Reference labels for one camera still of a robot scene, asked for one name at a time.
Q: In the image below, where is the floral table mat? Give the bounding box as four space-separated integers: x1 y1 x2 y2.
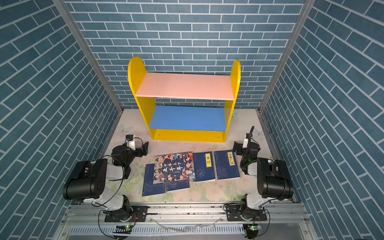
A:
83 108 298 204

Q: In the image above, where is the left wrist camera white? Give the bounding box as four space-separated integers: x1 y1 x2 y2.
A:
126 135 136 151

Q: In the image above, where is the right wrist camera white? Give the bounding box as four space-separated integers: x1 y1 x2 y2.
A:
243 133 250 149

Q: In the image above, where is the colourful illustrated thick book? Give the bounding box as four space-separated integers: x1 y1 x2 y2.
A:
152 152 196 184

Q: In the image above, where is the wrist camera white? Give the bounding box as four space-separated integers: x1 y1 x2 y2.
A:
126 135 136 151
243 133 250 149

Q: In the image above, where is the blue book leftmost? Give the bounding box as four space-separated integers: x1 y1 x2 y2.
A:
142 164 166 197

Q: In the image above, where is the yellow shelf with coloured boards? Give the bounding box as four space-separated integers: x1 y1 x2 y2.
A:
127 57 241 143

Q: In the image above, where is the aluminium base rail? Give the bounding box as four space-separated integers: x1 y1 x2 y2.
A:
54 201 316 240

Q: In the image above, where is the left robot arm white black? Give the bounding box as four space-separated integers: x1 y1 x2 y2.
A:
63 142 149 223

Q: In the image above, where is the blue book rightmost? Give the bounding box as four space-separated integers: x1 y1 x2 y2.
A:
214 150 240 180

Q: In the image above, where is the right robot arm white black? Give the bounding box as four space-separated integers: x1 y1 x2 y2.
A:
223 140 294 222

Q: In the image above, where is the blue book yellow label Yijing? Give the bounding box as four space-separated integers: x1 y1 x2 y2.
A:
193 152 216 182

